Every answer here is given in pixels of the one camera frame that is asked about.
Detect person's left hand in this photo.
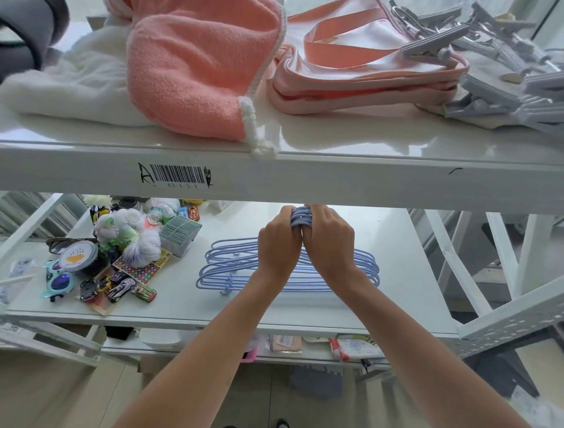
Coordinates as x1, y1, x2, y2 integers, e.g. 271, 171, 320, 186
257, 205, 305, 283

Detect person's right hand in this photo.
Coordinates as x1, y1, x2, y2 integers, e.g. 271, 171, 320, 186
303, 203, 357, 283

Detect gathered bunch of blue hangers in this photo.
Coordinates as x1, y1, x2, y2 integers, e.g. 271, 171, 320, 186
195, 205, 381, 295

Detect person's left forearm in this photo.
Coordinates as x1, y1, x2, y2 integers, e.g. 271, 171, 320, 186
112, 269, 300, 428

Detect person's right forearm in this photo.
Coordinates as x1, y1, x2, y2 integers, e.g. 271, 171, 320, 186
324, 264, 534, 428

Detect white metal shelf board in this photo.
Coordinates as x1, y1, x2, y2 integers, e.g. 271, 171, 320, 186
0, 95, 564, 217

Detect white table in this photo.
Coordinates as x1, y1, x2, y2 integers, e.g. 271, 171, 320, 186
4, 198, 461, 340

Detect peach packet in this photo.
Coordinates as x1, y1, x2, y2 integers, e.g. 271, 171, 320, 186
266, 334, 304, 355

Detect red white packet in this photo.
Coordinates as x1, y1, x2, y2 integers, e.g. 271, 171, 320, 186
328, 335, 384, 362

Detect white plastic bag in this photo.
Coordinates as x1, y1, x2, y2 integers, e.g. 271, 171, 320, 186
145, 197, 182, 212

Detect barcode sticker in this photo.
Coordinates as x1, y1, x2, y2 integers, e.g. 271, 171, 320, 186
137, 162, 214, 189

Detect green cap bottle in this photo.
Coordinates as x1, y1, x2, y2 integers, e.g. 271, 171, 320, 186
146, 207, 176, 226

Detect white mesh bag purple contents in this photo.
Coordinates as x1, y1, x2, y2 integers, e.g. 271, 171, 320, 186
122, 229, 163, 268

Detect colourful dotted sticker sheet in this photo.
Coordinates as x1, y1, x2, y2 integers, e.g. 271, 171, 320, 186
112, 249, 173, 285

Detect dark grey floor mat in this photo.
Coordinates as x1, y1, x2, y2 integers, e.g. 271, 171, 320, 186
288, 366, 344, 400

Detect red green toy car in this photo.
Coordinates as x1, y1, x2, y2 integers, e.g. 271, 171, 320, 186
131, 283, 157, 304

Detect white mesh bag green contents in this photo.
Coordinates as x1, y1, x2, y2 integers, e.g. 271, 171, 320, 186
93, 208, 146, 246

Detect silver black toy car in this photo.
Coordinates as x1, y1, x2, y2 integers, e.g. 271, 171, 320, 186
105, 277, 136, 304

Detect pink fluffy towel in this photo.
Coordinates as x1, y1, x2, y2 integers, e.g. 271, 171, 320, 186
103, 0, 287, 159

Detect round tin white lid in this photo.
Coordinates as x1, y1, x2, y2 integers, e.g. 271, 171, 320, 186
58, 240, 109, 276

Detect black sunglasses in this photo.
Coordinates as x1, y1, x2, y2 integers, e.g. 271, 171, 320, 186
46, 237, 96, 255

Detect teal toy sunglasses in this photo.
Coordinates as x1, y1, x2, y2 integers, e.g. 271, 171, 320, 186
42, 259, 76, 303

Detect pile of grey plastic clips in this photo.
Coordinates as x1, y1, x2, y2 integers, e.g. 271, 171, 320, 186
390, 0, 564, 133

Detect white fluffy towel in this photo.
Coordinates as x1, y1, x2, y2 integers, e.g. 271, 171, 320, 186
0, 26, 155, 129

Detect black bag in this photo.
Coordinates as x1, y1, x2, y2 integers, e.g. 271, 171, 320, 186
0, 0, 71, 85

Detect white metal rack frame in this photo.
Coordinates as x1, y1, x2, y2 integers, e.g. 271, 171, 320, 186
409, 209, 564, 358
0, 192, 106, 367

